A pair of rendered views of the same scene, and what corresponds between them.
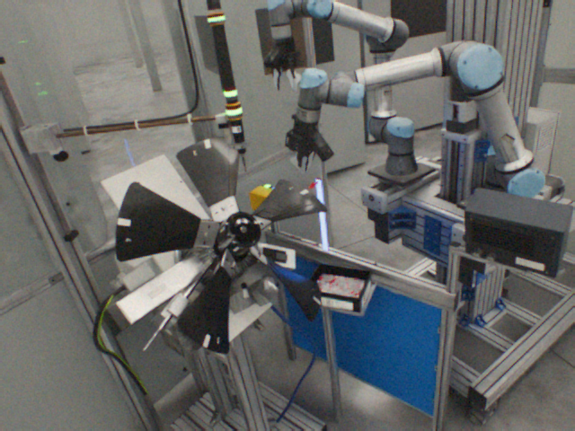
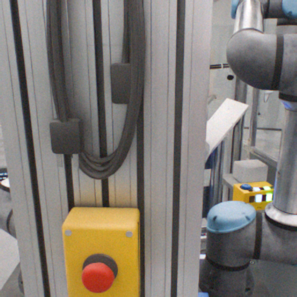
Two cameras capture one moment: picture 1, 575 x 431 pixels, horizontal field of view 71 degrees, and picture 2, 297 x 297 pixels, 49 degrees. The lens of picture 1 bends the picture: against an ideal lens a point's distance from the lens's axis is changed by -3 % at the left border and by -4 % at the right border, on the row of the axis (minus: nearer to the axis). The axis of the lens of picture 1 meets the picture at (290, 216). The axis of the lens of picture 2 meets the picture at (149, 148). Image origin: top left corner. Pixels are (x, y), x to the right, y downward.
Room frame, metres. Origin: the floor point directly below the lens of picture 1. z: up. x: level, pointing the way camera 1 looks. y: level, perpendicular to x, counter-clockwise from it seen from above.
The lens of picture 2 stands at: (2.00, -1.28, 1.66)
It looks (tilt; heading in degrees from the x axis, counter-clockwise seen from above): 17 degrees down; 123
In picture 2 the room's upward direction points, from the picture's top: straight up
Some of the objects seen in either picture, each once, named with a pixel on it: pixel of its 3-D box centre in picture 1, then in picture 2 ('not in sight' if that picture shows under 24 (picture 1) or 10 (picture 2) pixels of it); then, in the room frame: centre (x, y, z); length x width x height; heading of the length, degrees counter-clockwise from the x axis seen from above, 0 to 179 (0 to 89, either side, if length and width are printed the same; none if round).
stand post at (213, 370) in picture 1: (202, 338); (212, 227); (1.34, 0.45, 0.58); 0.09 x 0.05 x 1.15; 136
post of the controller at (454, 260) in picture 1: (453, 268); not in sight; (1.09, -0.52, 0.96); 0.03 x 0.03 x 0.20; 46
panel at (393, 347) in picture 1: (353, 329); not in sight; (1.39, -0.21, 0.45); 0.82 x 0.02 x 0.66; 46
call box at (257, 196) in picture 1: (270, 201); (254, 197); (1.66, 0.08, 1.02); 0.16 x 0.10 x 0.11; 46
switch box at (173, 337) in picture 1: (176, 325); (208, 198); (1.27, 0.51, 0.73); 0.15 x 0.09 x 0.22; 46
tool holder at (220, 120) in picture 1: (234, 129); not in sight; (1.20, 0.12, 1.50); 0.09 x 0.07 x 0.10; 81
